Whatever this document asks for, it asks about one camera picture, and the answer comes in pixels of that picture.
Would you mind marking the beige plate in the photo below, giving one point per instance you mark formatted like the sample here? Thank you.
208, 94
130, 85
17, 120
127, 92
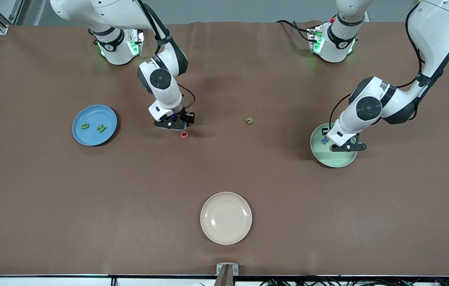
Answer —
226, 218

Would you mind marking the brown table cover mat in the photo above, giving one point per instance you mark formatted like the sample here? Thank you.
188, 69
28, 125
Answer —
89, 198

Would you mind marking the green uppercase letter N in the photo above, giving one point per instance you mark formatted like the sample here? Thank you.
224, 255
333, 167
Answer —
101, 128

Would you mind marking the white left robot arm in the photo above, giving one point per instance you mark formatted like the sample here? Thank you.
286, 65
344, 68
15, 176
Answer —
439, 24

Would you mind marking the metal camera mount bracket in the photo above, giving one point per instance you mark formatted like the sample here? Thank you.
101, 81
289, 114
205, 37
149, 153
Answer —
227, 269

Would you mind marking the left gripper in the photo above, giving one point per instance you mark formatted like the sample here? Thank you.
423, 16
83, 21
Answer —
323, 130

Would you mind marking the blue plate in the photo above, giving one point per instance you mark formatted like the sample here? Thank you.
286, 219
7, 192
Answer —
93, 139

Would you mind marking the green plate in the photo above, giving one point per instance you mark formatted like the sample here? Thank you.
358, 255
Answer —
335, 159

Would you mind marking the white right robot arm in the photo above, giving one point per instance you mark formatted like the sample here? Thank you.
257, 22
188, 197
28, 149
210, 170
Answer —
113, 12

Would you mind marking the red letter Q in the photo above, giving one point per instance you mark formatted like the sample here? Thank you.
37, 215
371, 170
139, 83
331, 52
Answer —
184, 134

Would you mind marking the green letter B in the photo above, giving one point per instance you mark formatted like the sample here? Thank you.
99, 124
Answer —
85, 126

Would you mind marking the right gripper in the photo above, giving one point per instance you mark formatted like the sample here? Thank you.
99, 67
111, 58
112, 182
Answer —
188, 117

